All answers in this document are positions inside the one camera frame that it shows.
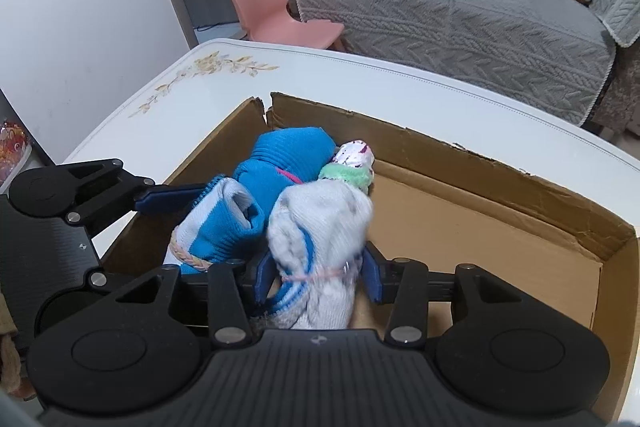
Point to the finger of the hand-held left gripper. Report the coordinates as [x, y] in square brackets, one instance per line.
[117, 283]
[170, 199]

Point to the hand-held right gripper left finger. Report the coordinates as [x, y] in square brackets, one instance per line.
[264, 278]

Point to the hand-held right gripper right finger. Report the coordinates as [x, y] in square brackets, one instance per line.
[372, 278]

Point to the blue white sock bundle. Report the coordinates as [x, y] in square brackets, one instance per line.
[220, 232]

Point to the grey white sock bundle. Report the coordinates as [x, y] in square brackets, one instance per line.
[320, 227]

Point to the brown cardboard box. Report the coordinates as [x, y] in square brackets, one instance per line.
[475, 232]

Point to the red patterned bag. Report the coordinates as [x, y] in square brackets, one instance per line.
[12, 152]

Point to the floral sock with green cuff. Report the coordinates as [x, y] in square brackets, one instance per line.
[350, 157]

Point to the blue ribbed sock roll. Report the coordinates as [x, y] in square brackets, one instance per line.
[290, 152]

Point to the pink plastic chair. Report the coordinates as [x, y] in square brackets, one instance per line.
[270, 14]

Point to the grey quilted sofa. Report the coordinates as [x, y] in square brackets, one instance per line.
[450, 37]

